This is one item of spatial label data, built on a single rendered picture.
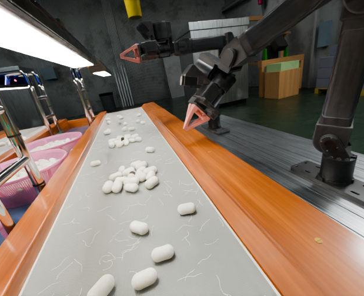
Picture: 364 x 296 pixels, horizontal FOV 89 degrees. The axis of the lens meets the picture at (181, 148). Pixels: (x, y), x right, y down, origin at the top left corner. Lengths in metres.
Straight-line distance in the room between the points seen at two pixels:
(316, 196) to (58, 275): 0.51
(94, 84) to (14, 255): 8.30
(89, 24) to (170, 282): 8.72
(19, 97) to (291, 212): 7.03
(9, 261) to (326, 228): 0.44
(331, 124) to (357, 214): 0.19
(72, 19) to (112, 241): 8.70
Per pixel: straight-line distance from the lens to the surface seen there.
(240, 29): 5.17
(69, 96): 8.72
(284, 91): 5.54
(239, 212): 0.32
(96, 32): 8.75
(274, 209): 0.33
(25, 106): 7.08
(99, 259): 0.34
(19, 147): 0.57
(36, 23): 0.27
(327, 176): 0.57
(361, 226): 0.49
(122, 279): 0.31
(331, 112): 0.51
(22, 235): 0.43
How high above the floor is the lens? 0.98
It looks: 22 degrees down
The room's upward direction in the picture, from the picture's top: 9 degrees counter-clockwise
